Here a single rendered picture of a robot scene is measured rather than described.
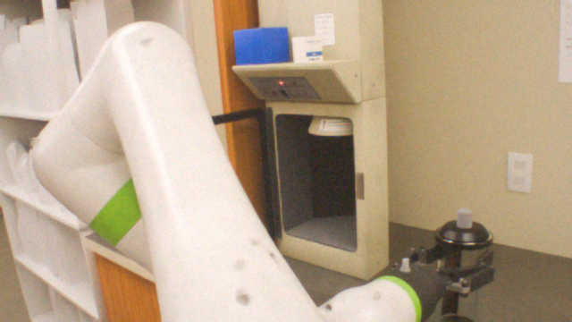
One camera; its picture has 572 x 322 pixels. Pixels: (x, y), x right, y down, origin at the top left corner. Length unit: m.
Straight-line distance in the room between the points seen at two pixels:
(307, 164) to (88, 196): 0.92
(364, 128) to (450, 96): 0.43
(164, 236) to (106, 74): 0.25
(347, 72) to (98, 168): 0.64
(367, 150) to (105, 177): 0.72
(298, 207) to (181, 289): 1.12
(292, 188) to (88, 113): 0.90
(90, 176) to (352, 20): 0.73
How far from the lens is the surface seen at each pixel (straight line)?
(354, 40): 1.16
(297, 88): 1.19
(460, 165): 1.55
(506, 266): 1.41
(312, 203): 1.51
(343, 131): 1.25
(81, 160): 0.64
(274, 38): 1.23
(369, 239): 1.27
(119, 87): 0.55
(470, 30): 1.49
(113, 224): 0.65
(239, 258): 0.36
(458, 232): 0.90
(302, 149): 1.44
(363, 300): 0.62
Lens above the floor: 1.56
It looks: 14 degrees down
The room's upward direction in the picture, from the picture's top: 4 degrees counter-clockwise
